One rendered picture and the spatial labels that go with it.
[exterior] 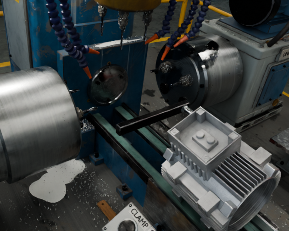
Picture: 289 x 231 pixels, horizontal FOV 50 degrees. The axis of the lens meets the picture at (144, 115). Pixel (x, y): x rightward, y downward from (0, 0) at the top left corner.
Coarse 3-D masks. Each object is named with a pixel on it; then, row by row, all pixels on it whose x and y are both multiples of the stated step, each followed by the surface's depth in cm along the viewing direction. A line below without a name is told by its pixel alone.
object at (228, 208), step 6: (168, 150) 71; (168, 156) 71; (174, 156) 72; (264, 168) 65; (270, 168) 64; (276, 168) 64; (270, 174) 64; (270, 198) 73; (228, 204) 60; (234, 204) 61; (222, 210) 61; (228, 210) 60; (234, 210) 61; (228, 216) 60
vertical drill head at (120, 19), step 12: (96, 0) 74; (108, 0) 72; (120, 0) 71; (132, 0) 71; (144, 0) 72; (156, 0) 75; (120, 12) 75; (144, 12) 79; (120, 24) 76; (144, 24) 82; (144, 36) 84; (120, 48) 81
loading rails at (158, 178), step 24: (96, 120) 99; (120, 120) 106; (96, 144) 102; (120, 144) 91; (144, 144) 98; (168, 144) 93; (120, 168) 93; (144, 168) 85; (120, 192) 90; (144, 192) 86; (168, 192) 79; (168, 216) 78; (192, 216) 74
